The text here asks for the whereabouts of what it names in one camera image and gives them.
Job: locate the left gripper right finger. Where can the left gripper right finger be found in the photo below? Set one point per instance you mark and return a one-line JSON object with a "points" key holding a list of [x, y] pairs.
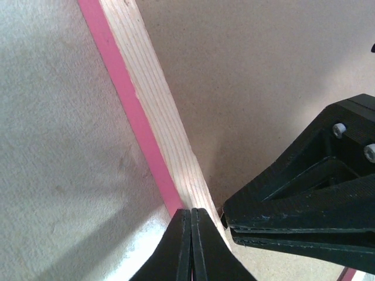
{"points": [[212, 259]]}

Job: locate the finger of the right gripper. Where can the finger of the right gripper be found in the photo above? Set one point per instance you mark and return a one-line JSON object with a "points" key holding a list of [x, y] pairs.
{"points": [[324, 181], [352, 250]]}

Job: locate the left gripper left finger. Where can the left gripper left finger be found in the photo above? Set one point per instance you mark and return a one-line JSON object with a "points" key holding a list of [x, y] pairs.
{"points": [[171, 259]]}

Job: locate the brown cardboard backing board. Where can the brown cardboard backing board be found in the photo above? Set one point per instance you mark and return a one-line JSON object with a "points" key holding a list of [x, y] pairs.
{"points": [[248, 77]]}

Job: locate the pink wooden picture frame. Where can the pink wooden picture frame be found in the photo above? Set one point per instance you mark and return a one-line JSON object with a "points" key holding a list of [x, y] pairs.
{"points": [[123, 42]]}

